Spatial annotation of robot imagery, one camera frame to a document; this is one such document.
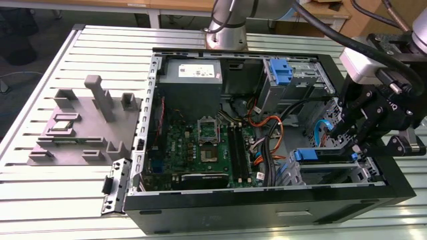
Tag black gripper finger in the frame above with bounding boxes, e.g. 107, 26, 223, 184
331, 84, 375, 138
351, 106, 427, 157

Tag blue wire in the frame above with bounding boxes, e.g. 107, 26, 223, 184
314, 119, 335, 148

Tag hard disk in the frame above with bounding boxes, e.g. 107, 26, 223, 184
279, 148, 361, 176

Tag grey metal disk bay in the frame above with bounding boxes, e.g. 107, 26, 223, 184
287, 146, 382, 186

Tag grey metal drive cage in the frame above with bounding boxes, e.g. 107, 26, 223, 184
258, 57, 337, 116

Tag blue drive cage latch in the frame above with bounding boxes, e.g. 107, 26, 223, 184
269, 58, 295, 86

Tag black RAM slot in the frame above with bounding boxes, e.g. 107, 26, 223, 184
227, 122, 245, 183
235, 122, 254, 183

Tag metal socket cover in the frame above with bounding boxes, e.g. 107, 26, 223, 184
196, 116, 222, 146

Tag CPU socket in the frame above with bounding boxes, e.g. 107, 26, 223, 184
199, 146, 220, 164

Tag grey power supply unit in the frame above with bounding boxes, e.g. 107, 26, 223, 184
155, 58, 224, 123

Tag black graphics card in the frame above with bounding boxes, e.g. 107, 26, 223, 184
171, 172, 231, 190

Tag green motherboard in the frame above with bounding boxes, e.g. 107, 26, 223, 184
143, 119, 269, 191

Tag black open PC case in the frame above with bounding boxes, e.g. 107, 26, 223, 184
122, 46, 418, 235

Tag grey parts rack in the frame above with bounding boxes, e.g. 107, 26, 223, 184
26, 74, 146, 167

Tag wooden top desk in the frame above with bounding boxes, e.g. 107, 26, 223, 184
56, 0, 354, 38

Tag green RAM stick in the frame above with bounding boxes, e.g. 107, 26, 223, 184
51, 139, 82, 146

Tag silver CPU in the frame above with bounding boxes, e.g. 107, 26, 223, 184
48, 121, 74, 131

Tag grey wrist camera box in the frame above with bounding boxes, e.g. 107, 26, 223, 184
339, 47, 389, 85

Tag orange wire bundle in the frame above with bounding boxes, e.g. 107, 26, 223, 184
249, 115, 286, 166

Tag black cable bundle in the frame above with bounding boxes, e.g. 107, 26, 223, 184
261, 96, 335, 187

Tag thin red wire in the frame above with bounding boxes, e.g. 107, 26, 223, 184
154, 96, 167, 150

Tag grey metal card bracket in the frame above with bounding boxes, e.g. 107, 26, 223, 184
100, 158, 134, 216

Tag blue floor cable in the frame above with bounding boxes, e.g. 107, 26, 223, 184
0, 70, 43, 78

